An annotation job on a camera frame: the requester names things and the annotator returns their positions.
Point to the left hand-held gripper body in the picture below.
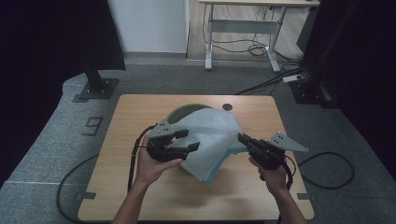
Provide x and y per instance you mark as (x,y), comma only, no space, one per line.
(160,141)

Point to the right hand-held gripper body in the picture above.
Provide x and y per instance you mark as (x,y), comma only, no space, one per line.
(274,149)

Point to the white plastic bag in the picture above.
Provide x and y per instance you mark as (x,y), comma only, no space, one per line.
(211,140)

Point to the person's left hand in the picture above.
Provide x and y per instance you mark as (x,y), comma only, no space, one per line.
(152,168)

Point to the person's right hand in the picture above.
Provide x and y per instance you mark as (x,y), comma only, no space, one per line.
(274,179)

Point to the black metal stand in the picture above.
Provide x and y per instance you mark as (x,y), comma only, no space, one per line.
(97,82)
(311,87)

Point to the white power strip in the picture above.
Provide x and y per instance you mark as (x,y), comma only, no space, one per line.
(292,78)

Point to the white-legged wooden desk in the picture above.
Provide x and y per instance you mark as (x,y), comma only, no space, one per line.
(246,26)

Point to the black curtain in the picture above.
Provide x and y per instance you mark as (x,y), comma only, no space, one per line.
(370,62)
(40,46)

